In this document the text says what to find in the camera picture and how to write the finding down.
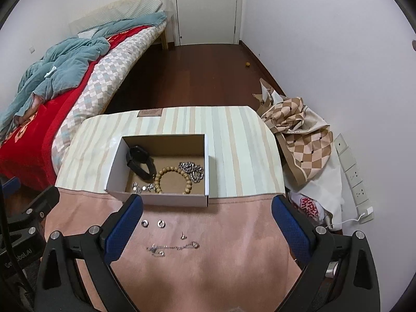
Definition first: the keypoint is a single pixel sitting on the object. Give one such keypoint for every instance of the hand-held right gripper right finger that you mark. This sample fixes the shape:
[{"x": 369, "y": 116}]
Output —
[{"x": 289, "y": 222}]

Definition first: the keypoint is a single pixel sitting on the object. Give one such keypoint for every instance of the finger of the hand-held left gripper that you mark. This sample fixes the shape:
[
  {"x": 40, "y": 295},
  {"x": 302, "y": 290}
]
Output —
[
  {"x": 9, "y": 184},
  {"x": 45, "y": 201}
]

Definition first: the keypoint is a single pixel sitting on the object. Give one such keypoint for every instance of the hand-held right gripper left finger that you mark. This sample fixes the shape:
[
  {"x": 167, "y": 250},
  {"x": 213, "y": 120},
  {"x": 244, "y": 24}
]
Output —
[{"x": 125, "y": 226}]

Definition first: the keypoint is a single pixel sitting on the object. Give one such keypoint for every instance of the white cardboard box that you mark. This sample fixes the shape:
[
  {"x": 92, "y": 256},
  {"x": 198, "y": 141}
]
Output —
[{"x": 169, "y": 200}]

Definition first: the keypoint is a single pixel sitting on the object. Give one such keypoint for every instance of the white bag with red print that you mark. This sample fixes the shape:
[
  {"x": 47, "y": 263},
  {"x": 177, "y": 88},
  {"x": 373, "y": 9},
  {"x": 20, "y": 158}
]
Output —
[{"x": 307, "y": 206}]

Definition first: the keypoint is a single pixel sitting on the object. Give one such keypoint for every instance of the small silver earrings cluster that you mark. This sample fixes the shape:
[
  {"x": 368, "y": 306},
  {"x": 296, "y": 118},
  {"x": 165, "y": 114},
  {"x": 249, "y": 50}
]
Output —
[{"x": 143, "y": 188}]

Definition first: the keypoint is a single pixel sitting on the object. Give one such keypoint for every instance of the red blanket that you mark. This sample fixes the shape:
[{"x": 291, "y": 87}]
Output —
[{"x": 32, "y": 139}]

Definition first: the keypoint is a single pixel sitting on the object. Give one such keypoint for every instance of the black wrist watch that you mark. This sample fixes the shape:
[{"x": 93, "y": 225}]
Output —
[{"x": 143, "y": 165}]

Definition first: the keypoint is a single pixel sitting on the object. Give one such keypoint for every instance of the white power strip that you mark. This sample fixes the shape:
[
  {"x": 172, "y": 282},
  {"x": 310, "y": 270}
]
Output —
[{"x": 356, "y": 182}]

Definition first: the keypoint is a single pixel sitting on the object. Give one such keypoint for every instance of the striped tablecloth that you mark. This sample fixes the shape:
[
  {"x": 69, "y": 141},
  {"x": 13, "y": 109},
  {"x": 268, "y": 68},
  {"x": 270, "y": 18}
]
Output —
[{"x": 240, "y": 156}]

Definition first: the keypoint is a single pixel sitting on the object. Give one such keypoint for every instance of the brown checkered cloth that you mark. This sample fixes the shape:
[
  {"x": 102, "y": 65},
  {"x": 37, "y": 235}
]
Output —
[{"x": 302, "y": 136}]

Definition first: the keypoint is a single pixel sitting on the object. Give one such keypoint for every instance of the white tissue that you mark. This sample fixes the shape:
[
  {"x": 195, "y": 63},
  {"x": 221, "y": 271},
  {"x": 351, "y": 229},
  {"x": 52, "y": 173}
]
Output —
[{"x": 50, "y": 71}]

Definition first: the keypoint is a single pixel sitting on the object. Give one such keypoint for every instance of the teal blanket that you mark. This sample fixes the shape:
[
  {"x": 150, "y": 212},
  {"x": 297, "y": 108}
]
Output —
[{"x": 65, "y": 68}]

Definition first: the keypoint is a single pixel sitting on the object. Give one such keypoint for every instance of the checkered quilt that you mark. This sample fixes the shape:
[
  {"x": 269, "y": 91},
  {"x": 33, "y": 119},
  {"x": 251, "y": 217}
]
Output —
[{"x": 107, "y": 74}]

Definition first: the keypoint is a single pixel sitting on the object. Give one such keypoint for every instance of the bed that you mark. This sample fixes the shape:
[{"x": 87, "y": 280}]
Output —
[{"x": 107, "y": 71}]

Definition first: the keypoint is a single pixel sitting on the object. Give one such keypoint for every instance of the light checkered pillow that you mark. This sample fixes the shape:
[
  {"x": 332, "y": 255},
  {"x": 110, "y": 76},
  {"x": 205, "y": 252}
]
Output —
[{"x": 146, "y": 6}]

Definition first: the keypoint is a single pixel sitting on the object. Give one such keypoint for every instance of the white door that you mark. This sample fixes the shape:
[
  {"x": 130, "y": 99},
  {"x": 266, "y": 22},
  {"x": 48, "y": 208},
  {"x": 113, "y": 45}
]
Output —
[{"x": 208, "y": 9}]

